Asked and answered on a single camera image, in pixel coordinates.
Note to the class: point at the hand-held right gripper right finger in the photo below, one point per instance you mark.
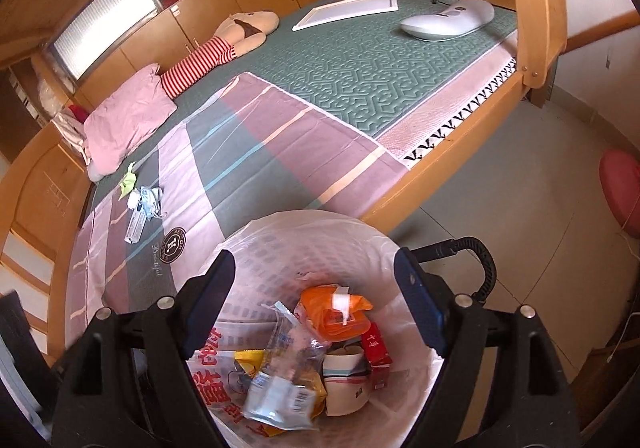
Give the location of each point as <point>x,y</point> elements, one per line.
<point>417,298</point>

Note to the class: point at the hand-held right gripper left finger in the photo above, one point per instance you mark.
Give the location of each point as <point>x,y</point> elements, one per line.
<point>212,298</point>

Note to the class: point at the red packet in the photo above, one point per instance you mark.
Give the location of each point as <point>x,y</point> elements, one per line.
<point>375,350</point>

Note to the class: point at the yellow snack packet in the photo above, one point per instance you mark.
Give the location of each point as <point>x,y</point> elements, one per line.
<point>250,360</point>

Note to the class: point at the orange packet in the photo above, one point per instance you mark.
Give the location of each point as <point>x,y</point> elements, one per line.
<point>330,313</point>

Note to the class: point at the white paper cup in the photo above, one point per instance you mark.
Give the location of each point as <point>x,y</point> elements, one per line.
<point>345,378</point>

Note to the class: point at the white bag-lined wastebasket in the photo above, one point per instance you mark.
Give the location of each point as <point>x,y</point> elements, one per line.
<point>310,248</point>

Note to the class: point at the clear plastic wrapper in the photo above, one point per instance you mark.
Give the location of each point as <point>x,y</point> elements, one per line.
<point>290,378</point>

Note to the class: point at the clear plastic bottle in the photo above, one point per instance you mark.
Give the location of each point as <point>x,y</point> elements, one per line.
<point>135,225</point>

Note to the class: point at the blue face mask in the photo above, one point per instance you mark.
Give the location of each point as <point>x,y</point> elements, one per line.
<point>150,203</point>

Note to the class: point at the green crumpled wrapper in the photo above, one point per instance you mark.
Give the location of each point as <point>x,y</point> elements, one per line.
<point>129,180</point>

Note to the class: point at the purple plaid bed sheet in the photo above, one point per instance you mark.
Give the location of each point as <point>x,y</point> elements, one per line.
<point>280,137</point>

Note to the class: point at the pink pillow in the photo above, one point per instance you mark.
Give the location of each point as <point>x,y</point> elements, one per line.
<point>130,112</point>

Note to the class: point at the white folded cloth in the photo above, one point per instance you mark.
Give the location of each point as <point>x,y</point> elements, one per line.
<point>67,132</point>

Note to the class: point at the red round cushion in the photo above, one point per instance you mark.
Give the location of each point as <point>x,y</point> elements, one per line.
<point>620,188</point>

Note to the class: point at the red striped stuffed doll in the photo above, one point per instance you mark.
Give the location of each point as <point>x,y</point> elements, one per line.
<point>215,52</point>

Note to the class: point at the white massage pillow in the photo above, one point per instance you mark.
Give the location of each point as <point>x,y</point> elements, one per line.
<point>447,20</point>

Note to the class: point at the frosted glass window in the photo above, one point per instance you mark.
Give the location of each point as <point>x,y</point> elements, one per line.
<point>105,27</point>

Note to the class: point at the white rectangular frame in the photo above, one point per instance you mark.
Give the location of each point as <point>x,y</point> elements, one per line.
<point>345,10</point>

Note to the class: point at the wooden bed frame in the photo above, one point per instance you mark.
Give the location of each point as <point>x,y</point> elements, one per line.
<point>535,2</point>

